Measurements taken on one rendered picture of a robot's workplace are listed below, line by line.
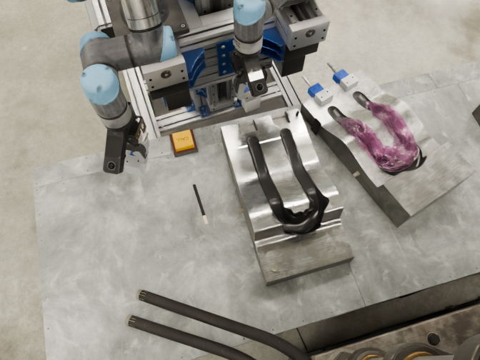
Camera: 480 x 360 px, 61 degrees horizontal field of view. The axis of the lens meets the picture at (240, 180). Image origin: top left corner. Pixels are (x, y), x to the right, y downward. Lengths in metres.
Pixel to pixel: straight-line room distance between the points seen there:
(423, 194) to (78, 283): 1.02
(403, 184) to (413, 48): 1.73
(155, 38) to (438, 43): 2.26
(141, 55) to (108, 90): 0.13
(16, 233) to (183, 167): 1.25
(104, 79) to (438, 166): 0.95
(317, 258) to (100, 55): 0.76
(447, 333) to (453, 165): 0.48
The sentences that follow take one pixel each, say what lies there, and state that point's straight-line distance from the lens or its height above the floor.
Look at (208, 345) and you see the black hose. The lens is 1.12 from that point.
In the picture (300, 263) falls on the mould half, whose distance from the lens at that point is 1.17.
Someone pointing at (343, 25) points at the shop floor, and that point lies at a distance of 2.90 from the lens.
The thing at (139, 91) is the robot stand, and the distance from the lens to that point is 2.26.
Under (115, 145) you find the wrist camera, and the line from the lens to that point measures 1.06.
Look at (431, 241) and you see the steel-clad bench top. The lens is 1.36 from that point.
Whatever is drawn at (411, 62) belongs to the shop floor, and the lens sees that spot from 2.81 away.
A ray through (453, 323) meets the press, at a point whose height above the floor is 0.79.
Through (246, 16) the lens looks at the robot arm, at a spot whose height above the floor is 1.28.
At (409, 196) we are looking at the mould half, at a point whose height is 0.91.
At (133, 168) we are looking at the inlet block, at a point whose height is 0.95.
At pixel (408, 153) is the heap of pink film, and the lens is 1.34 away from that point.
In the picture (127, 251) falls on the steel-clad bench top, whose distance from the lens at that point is 1.28.
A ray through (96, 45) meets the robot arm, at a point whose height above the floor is 1.28.
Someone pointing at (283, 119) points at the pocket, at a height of 0.86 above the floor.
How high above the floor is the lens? 1.99
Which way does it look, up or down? 66 degrees down
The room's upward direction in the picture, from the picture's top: 1 degrees counter-clockwise
